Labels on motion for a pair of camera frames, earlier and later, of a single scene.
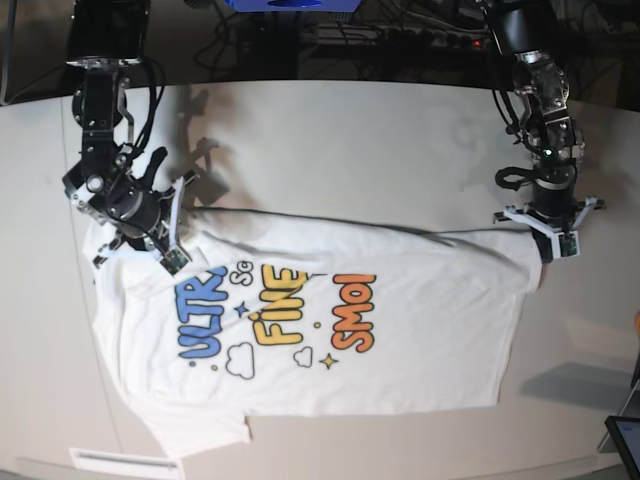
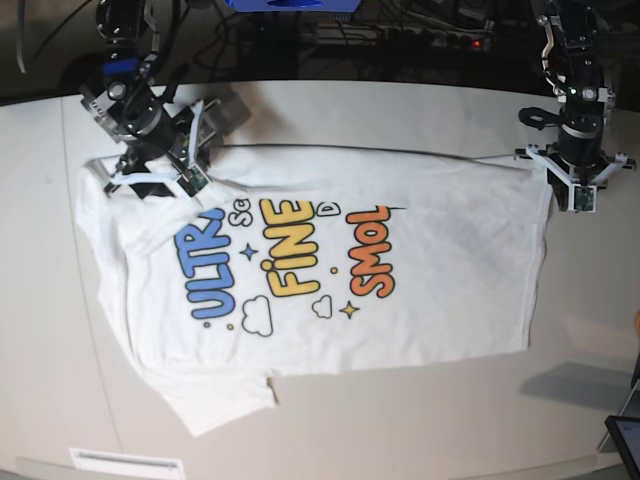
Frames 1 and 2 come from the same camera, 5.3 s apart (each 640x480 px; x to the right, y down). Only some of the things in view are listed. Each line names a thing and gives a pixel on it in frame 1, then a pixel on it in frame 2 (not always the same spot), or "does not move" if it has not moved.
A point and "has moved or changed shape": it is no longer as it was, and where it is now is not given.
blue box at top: x=294 y=5 does not move
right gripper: x=565 y=235 -> x=564 y=177
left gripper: x=146 y=220 -> x=145 y=189
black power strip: x=405 y=36 does not move
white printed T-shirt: x=281 y=313 has moved or changed shape
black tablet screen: x=626 y=430 does not move
